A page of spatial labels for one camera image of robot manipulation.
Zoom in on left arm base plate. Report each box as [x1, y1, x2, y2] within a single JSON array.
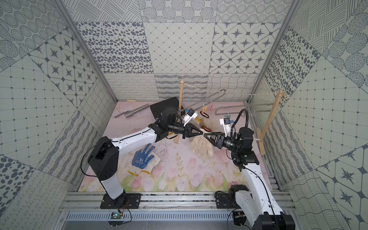
[[100, 192, 142, 209]]

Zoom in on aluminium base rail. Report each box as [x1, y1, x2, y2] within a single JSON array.
[[58, 192, 297, 212]]

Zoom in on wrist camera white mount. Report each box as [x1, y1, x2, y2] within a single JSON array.
[[183, 108, 198, 127], [219, 117, 232, 137]]

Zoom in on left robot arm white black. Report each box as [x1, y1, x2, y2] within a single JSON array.
[[87, 106, 203, 202]]

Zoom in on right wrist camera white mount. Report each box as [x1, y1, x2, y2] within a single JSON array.
[[219, 117, 232, 137]]

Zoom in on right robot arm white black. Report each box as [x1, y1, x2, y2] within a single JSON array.
[[204, 108, 296, 230]]

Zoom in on beige knit gloves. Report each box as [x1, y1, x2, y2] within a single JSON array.
[[190, 126, 214, 162]]

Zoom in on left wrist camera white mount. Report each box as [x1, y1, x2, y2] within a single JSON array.
[[183, 108, 198, 127]]

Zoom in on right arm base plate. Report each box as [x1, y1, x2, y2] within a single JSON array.
[[214, 191, 239, 209]]

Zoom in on grey clip hanger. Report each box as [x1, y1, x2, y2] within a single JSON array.
[[179, 89, 273, 113]]

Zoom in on black flat pad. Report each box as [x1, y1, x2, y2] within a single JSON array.
[[149, 97, 179, 119]]

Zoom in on grey metal cylinder tool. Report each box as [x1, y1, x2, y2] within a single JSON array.
[[115, 104, 150, 118]]

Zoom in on wooden drying rack frame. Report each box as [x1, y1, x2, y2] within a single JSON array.
[[178, 77, 289, 156]]

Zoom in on small black module right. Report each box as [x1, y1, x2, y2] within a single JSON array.
[[232, 210, 246, 226]]

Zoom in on small circuit board left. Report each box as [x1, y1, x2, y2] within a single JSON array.
[[108, 212, 124, 227]]

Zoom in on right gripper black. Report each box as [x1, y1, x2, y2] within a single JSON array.
[[204, 131, 241, 151]]

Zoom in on blue dotted glove near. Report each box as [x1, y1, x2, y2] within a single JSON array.
[[128, 144, 161, 176]]

